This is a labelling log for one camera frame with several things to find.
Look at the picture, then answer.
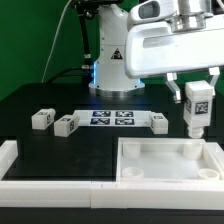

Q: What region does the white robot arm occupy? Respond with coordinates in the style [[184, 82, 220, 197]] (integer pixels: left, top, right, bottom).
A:
[[89, 0, 224, 101]]

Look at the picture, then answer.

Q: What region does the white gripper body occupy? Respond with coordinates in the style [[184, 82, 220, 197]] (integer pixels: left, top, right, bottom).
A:
[[124, 0, 224, 78]]

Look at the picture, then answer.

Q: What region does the black cable bundle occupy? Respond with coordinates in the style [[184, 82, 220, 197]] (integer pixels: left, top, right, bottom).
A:
[[44, 0, 101, 84]]

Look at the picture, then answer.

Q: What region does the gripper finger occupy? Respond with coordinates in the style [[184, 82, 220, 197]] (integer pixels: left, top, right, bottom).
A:
[[166, 73, 181, 103], [209, 67, 220, 87]]

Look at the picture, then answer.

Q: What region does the white base tag plate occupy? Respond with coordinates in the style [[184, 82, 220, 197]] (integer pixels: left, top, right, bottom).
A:
[[74, 110, 150, 127]]

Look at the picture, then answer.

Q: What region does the white cable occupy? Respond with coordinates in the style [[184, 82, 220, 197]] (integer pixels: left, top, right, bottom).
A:
[[40, 0, 74, 84]]

